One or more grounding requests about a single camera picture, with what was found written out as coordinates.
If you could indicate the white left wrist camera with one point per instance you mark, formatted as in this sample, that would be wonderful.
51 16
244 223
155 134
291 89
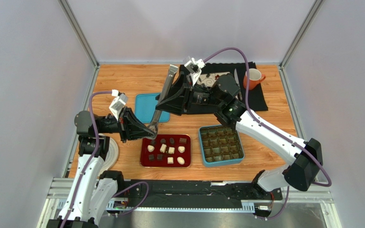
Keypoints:
117 104

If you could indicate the blue chocolate tin box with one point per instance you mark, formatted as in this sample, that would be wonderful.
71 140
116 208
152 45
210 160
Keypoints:
220 146

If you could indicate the blue tin lid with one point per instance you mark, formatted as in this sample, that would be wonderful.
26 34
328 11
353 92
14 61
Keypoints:
145 107

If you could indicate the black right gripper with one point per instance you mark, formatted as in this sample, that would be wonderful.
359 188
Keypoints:
186 96

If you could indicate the red chocolate tray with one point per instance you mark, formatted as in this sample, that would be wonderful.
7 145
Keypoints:
167 151

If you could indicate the floral square plate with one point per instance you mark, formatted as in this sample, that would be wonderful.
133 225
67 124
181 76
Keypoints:
208 79

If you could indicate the black cloth placemat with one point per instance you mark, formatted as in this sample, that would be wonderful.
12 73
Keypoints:
255 99

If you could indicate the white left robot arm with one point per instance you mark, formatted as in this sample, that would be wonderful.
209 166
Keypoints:
92 189

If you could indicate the white round plate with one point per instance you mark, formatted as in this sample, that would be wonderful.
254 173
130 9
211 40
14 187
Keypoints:
111 157

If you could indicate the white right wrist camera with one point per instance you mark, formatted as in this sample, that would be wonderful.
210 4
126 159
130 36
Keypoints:
194 66

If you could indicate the orange mug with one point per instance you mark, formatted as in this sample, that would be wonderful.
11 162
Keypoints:
253 78

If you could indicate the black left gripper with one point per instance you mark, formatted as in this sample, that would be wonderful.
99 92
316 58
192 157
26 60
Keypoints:
129 128

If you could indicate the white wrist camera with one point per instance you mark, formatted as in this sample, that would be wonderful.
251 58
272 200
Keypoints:
117 104
194 66

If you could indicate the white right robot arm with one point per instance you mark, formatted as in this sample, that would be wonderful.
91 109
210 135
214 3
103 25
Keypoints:
303 159

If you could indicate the silver table knife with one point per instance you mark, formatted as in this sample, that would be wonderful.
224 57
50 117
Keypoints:
239 95

